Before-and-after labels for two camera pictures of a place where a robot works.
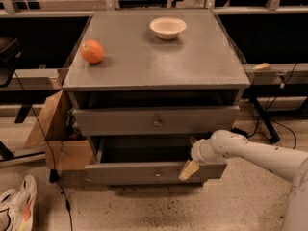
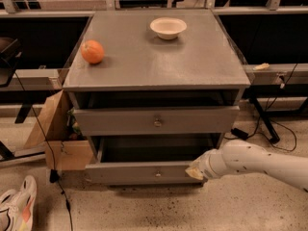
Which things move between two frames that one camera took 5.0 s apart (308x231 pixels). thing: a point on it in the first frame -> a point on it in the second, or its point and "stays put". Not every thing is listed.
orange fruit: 91,51 stays put
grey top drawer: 150,120 stays put
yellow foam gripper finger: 190,168 -> 195,172
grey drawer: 150,160 stays put
